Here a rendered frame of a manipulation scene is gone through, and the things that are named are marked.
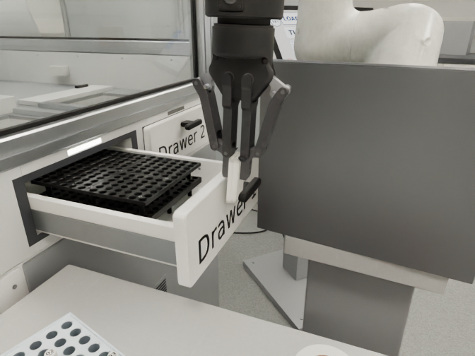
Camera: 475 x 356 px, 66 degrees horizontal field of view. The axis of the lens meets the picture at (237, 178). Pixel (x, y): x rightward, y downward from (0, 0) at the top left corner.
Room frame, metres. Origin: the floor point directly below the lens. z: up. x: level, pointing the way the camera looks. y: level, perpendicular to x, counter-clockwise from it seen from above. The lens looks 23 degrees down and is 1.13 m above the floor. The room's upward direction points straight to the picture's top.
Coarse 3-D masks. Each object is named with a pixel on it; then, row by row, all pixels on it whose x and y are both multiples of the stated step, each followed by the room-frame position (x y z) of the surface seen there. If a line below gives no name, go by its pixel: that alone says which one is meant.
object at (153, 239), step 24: (216, 168) 0.65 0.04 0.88; (192, 192) 0.64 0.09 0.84; (48, 216) 0.48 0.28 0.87; (72, 216) 0.47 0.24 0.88; (96, 216) 0.45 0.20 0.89; (120, 216) 0.44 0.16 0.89; (168, 216) 0.54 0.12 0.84; (96, 240) 0.45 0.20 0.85; (120, 240) 0.43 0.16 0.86; (144, 240) 0.42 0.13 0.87; (168, 240) 0.41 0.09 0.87; (168, 264) 0.41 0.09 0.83
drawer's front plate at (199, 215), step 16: (256, 160) 0.62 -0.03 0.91; (256, 176) 0.62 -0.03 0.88; (208, 192) 0.44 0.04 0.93; (224, 192) 0.48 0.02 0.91; (256, 192) 0.62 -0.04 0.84; (192, 208) 0.40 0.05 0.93; (208, 208) 0.43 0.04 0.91; (224, 208) 0.48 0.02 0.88; (240, 208) 0.55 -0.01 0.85; (176, 224) 0.38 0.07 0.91; (192, 224) 0.39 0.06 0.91; (208, 224) 0.43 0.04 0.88; (176, 240) 0.38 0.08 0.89; (192, 240) 0.39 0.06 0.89; (224, 240) 0.48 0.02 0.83; (176, 256) 0.38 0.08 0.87; (192, 256) 0.39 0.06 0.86; (208, 256) 0.43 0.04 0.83; (192, 272) 0.39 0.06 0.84
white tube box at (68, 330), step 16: (64, 320) 0.35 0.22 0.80; (80, 320) 0.35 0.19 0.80; (32, 336) 0.32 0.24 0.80; (48, 336) 0.33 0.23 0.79; (64, 336) 0.32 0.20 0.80; (80, 336) 0.32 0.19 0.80; (96, 336) 0.32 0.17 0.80; (16, 352) 0.30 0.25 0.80; (32, 352) 0.30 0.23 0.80; (64, 352) 0.30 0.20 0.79; (80, 352) 0.30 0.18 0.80; (96, 352) 0.30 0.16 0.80
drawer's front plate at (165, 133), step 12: (192, 108) 0.97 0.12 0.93; (168, 120) 0.84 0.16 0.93; (180, 120) 0.89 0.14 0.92; (192, 120) 0.95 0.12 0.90; (144, 132) 0.77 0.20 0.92; (156, 132) 0.79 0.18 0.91; (168, 132) 0.84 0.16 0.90; (180, 132) 0.89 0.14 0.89; (192, 132) 0.94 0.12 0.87; (204, 132) 1.01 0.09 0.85; (156, 144) 0.79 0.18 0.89; (168, 144) 0.83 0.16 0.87; (192, 144) 0.94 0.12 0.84
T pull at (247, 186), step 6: (252, 180) 0.52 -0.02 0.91; (258, 180) 0.52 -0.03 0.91; (246, 186) 0.49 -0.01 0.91; (252, 186) 0.50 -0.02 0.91; (258, 186) 0.52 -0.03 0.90; (240, 192) 0.48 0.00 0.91; (246, 192) 0.47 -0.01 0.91; (252, 192) 0.49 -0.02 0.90; (240, 198) 0.47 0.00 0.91; (246, 198) 0.47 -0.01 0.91
